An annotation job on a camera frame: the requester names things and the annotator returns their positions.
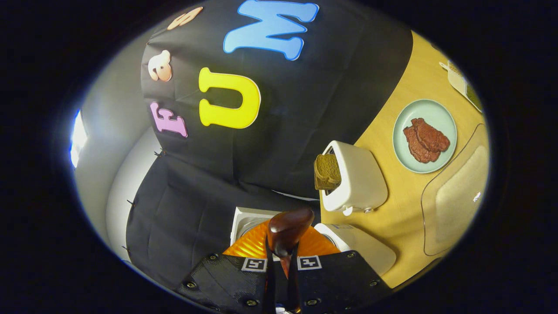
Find brown bread slice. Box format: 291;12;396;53
314;154;342;191

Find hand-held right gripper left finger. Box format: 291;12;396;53
174;220;277;314

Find white divided dish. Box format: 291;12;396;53
439;60;484;113

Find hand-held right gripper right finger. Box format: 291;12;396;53
286;226;393;314

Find pile of green mung beans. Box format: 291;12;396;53
466;84;483;110

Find black backdrop cloth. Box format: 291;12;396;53
126;0;414;290

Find pale green plate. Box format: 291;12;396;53
392;99;458;174

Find brown wooden spoon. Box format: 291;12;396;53
267;208;315;313

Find clear rice container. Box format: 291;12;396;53
420;124;490;257

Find ceiling light panel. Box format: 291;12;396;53
70;109;88;169

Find white toaster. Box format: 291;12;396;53
320;140;388;216

